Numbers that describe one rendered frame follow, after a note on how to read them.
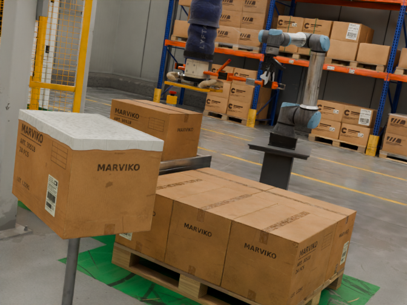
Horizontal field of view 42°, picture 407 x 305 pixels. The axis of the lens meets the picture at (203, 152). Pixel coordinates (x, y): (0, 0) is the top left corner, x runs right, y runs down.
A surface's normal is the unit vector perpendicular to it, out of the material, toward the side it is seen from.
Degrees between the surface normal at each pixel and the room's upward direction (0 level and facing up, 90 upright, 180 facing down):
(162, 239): 90
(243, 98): 92
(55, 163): 90
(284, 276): 90
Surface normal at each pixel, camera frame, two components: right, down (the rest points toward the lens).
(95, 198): 0.60, 0.24
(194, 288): -0.54, 0.07
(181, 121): 0.80, 0.23
